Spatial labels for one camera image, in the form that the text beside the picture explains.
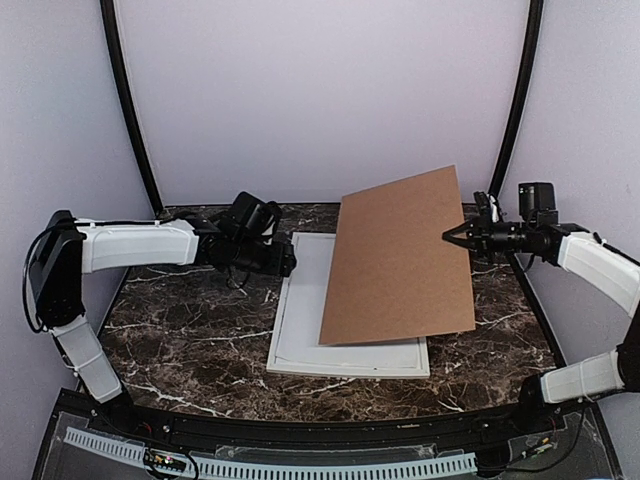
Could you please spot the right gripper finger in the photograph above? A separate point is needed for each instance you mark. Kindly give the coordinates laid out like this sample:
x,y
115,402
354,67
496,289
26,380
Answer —
x,y
463,231
465,243

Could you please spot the white picture frame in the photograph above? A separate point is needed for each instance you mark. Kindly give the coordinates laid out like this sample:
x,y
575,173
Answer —
x,y
280,325

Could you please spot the white slotted cable duct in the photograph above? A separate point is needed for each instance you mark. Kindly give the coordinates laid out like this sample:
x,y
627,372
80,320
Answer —
x,y
130,453

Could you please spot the left black corner post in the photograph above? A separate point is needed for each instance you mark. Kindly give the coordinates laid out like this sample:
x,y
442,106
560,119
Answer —
x,y
126,101

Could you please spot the landscape photo print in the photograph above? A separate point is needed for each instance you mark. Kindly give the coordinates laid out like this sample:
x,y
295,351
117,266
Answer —
x,y
310,300

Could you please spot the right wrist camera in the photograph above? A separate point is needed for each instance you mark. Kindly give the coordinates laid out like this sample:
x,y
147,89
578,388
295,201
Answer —
x,y
536,203

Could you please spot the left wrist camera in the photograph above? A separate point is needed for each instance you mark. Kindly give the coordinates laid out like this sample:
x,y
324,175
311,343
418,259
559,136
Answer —
x,y
250,218

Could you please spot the right black corner post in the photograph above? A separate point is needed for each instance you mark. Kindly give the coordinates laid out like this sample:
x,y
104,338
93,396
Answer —
x,y
523,79

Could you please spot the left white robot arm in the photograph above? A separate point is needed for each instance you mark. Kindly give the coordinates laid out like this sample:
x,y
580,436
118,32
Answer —
x,y
70,248

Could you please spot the black corner post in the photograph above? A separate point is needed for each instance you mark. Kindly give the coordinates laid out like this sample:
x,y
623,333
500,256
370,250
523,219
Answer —
x,y
126,101
523,79

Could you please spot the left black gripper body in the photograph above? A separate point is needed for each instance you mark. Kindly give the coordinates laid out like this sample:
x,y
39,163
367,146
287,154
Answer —
x,y
248,258

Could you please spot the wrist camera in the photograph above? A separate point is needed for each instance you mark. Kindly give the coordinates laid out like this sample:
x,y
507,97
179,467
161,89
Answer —
x,y
250,218
536,203

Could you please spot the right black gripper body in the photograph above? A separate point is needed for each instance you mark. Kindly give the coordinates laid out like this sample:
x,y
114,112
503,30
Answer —
x,y
500,239

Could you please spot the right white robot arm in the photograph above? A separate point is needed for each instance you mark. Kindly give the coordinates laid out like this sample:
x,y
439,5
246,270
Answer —
x,y
594,305

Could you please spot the small circuit board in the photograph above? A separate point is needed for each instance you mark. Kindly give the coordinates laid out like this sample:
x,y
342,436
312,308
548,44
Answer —
x,y
163,461

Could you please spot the black front rail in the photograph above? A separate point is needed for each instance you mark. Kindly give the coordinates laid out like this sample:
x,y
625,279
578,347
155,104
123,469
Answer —
x,y
209,409

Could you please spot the brown cardboard backing board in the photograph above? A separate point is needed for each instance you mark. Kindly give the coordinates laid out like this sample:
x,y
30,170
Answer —
x,y
392,275

